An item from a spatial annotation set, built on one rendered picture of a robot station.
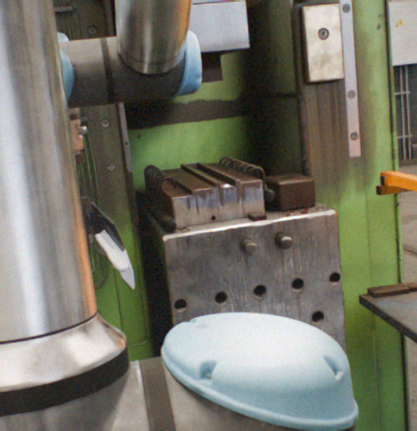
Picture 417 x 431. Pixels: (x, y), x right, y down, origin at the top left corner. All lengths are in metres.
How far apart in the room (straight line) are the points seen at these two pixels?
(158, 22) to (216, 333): 0.32
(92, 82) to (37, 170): 0.38
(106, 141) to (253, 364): 1.15
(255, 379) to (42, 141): 0.17
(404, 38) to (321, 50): 7.00
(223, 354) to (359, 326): 1.36
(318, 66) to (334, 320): 0.58
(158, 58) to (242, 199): 0.75
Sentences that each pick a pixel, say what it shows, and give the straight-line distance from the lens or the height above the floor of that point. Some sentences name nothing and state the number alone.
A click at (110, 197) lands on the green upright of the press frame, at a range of 1.49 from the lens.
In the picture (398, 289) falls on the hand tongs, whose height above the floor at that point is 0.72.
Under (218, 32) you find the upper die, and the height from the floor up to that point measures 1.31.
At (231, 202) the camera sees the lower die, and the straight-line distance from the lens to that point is 1.39.
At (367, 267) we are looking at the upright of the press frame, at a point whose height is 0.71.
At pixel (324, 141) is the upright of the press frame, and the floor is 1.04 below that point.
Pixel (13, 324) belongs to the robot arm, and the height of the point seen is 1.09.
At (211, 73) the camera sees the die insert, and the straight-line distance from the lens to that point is 1.47.
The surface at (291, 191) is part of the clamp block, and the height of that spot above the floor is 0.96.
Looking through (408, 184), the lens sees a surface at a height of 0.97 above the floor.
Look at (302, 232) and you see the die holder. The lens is 1.39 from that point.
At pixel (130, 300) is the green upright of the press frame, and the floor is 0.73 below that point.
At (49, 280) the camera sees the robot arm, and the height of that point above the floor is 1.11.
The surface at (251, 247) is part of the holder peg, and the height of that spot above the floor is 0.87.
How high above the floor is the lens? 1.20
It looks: 11 degrees down
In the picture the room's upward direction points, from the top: 6 degrees counter-clockwise
